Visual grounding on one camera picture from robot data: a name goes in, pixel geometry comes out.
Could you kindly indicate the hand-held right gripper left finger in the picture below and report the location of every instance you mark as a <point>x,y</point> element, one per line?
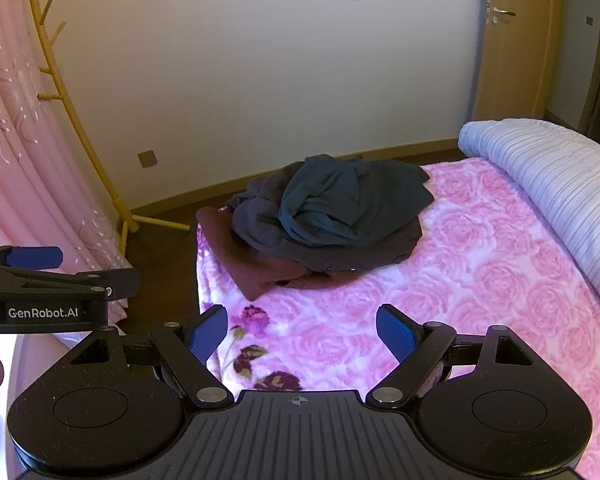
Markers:
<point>207,332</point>

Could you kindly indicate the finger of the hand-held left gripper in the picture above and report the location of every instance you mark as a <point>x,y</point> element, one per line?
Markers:
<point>115,282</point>
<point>35,258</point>

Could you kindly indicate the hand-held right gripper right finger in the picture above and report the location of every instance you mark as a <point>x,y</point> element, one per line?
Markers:
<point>395,332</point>

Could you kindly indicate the dark teal long-sleeve shirt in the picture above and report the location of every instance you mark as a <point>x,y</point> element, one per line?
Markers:
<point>340,200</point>

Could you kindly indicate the maroon garment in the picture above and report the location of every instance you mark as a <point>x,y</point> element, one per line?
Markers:
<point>245,270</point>

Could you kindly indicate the pink floral blanket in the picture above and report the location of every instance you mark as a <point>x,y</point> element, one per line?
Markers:
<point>480,280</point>

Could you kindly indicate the pink curtain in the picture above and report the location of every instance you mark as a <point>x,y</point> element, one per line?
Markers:
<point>25,150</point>

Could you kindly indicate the dark grey garment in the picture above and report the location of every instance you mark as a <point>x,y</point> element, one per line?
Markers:
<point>260,230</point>

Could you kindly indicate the yellow wooden coat rack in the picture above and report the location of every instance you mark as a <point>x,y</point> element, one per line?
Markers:
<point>67,105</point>

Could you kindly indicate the grey striped duvet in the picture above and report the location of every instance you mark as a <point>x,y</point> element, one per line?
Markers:
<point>555,170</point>

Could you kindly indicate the wooden door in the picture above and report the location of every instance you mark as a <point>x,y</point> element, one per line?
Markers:
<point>522,45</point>

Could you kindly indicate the beige low wall socket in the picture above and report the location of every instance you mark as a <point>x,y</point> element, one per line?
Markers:
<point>147,159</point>

